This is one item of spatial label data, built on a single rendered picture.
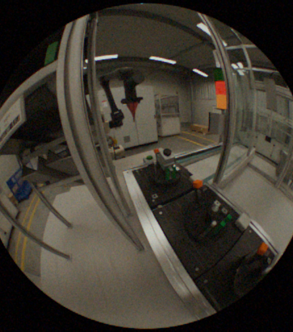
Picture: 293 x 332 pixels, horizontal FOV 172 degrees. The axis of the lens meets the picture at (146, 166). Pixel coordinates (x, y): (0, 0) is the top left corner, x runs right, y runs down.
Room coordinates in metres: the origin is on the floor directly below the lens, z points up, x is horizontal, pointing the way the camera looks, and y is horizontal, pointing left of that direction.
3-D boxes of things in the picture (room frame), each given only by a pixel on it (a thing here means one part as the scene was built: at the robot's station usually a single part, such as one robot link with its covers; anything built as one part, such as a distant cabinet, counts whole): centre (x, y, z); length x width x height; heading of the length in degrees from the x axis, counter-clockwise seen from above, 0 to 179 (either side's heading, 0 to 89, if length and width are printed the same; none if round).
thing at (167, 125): (5.73, -0.91, 1.13); 2.66 x 1.46 x 2.25; 20
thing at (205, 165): (0.40, -0.37, 0.91); 0.84 x 0.28 x 0.10; 107
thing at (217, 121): (0.28, -0.29, 1.29); 0.12 x 0.05 x 0.25; 107
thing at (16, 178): (1.27, 4.75, 0.49); 1.26 x 0.87 x 0.98; 22
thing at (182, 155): (0.56, -0.29, 0.91); 0.89 x 0.06 x 0.11; 107
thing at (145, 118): (3.79, -0.13, 1.12); 0.80 x 0.54 x 2.25; 110
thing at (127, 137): (3.52, 0.62, 1.12); 0.80 x 0.54 x 2.25; 110
